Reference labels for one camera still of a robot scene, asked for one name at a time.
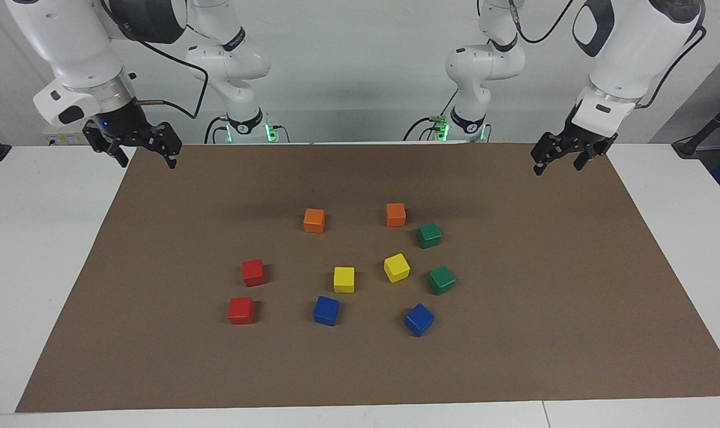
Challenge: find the black base cable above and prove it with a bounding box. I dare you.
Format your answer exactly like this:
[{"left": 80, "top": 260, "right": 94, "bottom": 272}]
[
  {"left": 403, "top": 116, "right": 438, "bottom": 142},
  {"left": 204, "top": 116, "right": 227, "bottom": 144}
]

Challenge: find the white power box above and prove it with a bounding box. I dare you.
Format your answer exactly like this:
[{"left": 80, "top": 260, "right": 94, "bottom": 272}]
[{"left": 46, "top": 132, "right": 93, "bottom": 147}]

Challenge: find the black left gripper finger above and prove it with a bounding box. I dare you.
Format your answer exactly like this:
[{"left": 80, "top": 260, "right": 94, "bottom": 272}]
[
  {"left": 530, "top": 132, "right": 569, "bottom": 177},
  {"left": 573, "top": 143, "right": 611, "bottom": 172}
]

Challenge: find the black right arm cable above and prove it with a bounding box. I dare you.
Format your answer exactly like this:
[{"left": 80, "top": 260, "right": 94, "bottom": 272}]
[{"left": 99, "top": 0, "right": 210, "bottom": 119}]

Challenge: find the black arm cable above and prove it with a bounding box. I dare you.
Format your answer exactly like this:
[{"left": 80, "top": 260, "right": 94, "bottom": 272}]
[
  {"left": 506, "top": 0, "right": 708, "bottom": 111},
  {"left": 99, "top": 0, "right": 210, "bottom": 119}
]

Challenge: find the yellow wooden cube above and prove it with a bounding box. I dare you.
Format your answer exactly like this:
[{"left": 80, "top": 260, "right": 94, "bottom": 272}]
[
  {"left": 333, "top": 266, "right": 356, "bottom": 294},
  {"left": 383, "top": 253, "right": 410, "bottom": 284}
]

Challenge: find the red wooden cube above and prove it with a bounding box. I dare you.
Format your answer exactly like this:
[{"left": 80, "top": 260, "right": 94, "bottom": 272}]
[
  {"left": 241, "top": 259, "right": 267, "bottom": 288},
  {"left": 228, "top": 297, "right": 257, "bottom": 325}
]

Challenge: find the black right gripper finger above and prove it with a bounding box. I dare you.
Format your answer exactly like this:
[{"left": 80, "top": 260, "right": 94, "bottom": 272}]
[
  {"left": 102, "top": 138, "right": 130, "bottom": 169},
  {"left": 135, "top": 122, "right": 183, "bottom": 170}
]

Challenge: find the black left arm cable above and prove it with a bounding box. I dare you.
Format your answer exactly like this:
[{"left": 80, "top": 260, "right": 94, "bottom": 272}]
[{"left": 506, "top": 0, "right": 708, "bottom": 111}]

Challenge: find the black stand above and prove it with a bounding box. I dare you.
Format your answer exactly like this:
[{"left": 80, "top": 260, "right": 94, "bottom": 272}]
[{"left": 672, "top": 95, "right": 720, "bottom": 158}]

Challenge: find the brown paper mat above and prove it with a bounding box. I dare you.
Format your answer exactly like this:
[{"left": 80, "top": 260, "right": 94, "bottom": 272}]
[{"left": 14, "top": 143, "right": 720, "bottom": 414}]

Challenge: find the blue wooden cube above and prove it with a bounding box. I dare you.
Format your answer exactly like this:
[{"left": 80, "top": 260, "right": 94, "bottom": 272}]
[
  {"left": 403, "top": 303, "right": 435, "bottom": 338},
  {"left": 312, "top": 295, "right": 340, "bottom": 327}
]

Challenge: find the green wooden cube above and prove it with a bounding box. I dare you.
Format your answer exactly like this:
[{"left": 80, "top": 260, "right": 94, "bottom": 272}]
[
  {"left": 427, "top": 265, "right": 457, "bottom": 296},
  {"left": 416, "top": 222, "right": 443, "bottom": 250}
]

